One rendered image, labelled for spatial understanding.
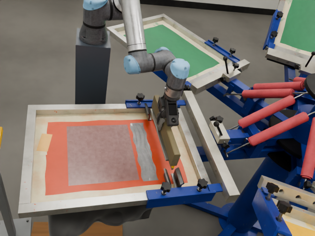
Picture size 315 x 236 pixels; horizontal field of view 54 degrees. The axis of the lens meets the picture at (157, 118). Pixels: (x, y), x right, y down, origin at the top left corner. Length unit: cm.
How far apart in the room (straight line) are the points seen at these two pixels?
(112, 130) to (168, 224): 107
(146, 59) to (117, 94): 205
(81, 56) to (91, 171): 64
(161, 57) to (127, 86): 214
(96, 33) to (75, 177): 75
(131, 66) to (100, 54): 52
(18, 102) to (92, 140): 174
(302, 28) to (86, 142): 173
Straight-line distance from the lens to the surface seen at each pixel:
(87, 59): 171
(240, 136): 161
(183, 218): 245
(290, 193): 134
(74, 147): 147
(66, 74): 346
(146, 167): 142
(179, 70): 118
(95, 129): 154
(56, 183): 135
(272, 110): 167
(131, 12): 123
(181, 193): 133
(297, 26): 250
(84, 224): 156
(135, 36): 122
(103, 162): 141
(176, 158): 127
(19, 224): 236
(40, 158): 144
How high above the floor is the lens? 208
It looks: 42 degrees down
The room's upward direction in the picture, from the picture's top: 15 degrees clockwise
